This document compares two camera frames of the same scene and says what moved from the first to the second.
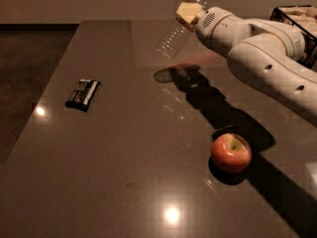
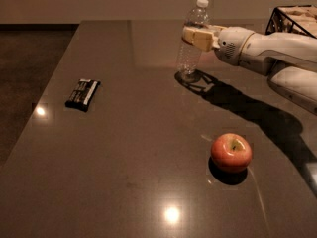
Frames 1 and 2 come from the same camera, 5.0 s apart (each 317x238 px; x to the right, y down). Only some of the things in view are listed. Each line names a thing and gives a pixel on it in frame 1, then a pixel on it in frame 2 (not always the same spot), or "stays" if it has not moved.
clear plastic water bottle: (179, 32) -> (189, 57)
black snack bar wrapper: (82, 94) stays
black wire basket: (304, 19) stays
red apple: (230, 153) stays
